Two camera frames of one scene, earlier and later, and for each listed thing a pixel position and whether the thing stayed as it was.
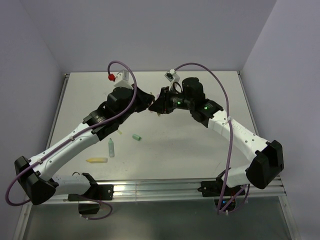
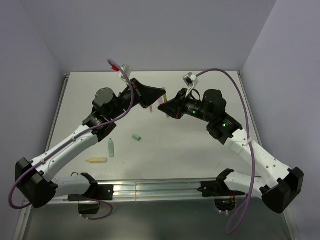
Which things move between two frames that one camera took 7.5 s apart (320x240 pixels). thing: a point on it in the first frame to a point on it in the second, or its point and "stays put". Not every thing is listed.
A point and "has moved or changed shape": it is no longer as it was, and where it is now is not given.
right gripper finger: x=159 y=105 to x=172 y=107
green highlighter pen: x=111 y=148 stays put
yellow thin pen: x=158 y=113 has moved or changed shape
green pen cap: x=137 y=137 stays put
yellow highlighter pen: x=97 y=160 stays put
